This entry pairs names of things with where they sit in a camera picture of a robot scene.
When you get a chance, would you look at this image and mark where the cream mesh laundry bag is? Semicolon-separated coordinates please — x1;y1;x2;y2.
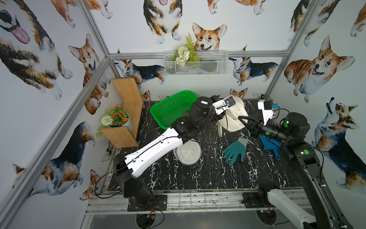
218;96;248;137

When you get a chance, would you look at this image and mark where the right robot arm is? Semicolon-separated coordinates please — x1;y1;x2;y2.
238;112;352;229

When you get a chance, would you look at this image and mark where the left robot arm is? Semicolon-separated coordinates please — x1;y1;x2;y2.
113;95;226;205

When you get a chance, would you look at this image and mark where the green rubber glove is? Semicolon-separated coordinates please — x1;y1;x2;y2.
222;137;249;165

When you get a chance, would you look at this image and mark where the green plastic basket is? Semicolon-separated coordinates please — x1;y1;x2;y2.
150;90;198;130

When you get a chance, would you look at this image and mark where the white flower fern bouquet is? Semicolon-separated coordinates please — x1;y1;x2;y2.
171;34;200;67

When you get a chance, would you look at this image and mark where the wooden shelf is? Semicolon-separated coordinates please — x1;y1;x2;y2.
100;78;144;148

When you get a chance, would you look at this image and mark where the potted flower plant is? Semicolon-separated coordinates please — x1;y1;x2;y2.
96;105;132;137

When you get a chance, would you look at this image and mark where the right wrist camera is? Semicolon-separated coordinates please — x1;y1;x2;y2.
257;99;279;126

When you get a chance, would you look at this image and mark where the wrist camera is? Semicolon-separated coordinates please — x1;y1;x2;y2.
257;99;279;126
213;96;235;115

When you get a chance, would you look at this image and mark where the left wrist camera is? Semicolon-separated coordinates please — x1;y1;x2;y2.
213;96;235;115

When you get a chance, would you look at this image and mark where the white wire wall basket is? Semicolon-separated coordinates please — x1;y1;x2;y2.
164;51;228;76

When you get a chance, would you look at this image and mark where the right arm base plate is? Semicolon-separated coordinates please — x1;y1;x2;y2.
242;190;271;209

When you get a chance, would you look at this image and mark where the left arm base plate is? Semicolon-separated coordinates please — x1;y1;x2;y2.
127;195;168;212

